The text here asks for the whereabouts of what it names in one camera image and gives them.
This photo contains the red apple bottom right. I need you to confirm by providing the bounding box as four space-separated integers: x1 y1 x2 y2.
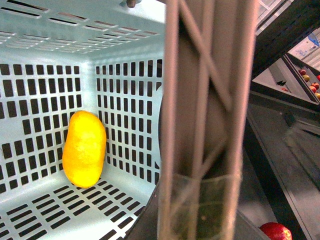
259 222 293 240

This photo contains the light blue plastic basket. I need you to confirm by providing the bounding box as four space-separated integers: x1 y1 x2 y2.
0 0 166 240

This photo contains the yellow mango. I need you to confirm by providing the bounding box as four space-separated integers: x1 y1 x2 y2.
62 110 107 188

